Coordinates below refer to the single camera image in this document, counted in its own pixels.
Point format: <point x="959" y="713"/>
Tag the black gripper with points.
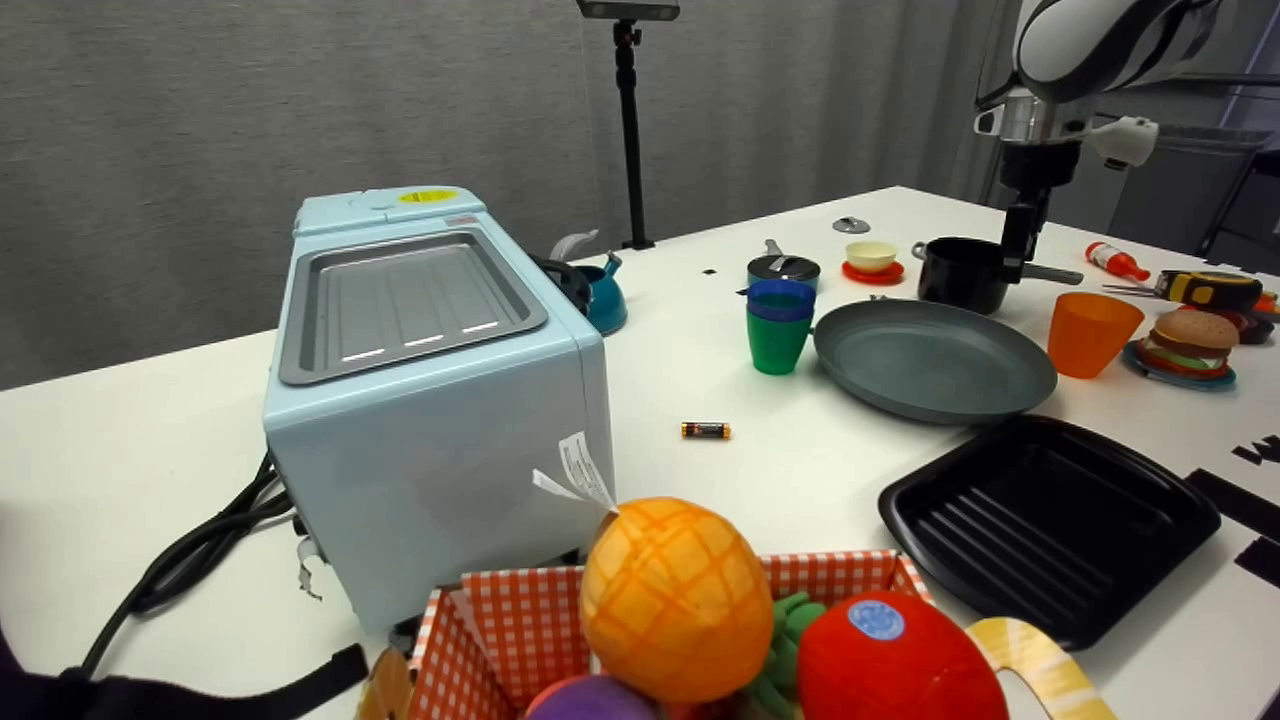
<point x="1041" y="166"/>

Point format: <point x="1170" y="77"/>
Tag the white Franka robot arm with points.
<point x="1105" y="40"/>

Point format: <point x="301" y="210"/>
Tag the grey round plate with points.
<point x="932" y="360"/>

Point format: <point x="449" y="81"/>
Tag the red white toy bottle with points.
<point x="1113" y="262"/>

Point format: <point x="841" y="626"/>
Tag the grey storage bin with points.
<point x="1174" y="195"/>

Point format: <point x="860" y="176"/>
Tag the cream plastic bowl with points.
<point x="875" y="253"/>

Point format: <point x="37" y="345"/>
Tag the grey round disc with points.
<point x="849" y="227"/>

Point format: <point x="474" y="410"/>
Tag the yellow black tool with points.
<point x="1211" y="290"/>

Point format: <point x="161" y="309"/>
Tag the toy burger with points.
<point x="1190" y="342"/>

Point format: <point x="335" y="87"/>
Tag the teal toy dish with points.
<point x="1174" y="379"/>

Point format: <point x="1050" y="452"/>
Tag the blue plastic cup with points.
<point x="778" y="301"/>

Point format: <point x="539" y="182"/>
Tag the green plastic cup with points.
<point x="778" y="345"/>

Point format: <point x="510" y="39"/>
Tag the black ridged grill tray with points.
<point x="1045" y="525"/>

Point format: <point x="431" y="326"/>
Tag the small black battery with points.
<point x="707" y="429"/>

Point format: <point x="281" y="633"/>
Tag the teal toy kettle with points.
<point x="600" y="299"/>

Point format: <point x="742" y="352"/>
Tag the yellow striped plush slice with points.
<point x="1045" y="666"/>

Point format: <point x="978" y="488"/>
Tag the red plush apple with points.
<point x="901" y="666"/>

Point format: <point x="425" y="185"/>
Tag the green plush vegetable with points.
<point x="786" y="662"/>

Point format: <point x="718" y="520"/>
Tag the orange plush fruit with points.
<point x="674" y="601"/>

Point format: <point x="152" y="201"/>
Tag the light blue toaster oven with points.
<point x="425" y="452"/>

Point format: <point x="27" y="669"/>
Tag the purple plush fruit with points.
<point x="587" y="703"/>

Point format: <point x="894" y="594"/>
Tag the red checkered fruit basket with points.
<point x="492" y="626"/>

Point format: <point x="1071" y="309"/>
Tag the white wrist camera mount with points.
<point x="1121" y="136"/>

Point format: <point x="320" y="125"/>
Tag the black camera tripod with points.
<point x="628" y="134"/>

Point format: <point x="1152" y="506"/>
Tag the black stereo camera bar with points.
<point x="626" y="11"/>

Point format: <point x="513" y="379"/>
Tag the grey wall curtain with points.
<point x="335" y="95"/>

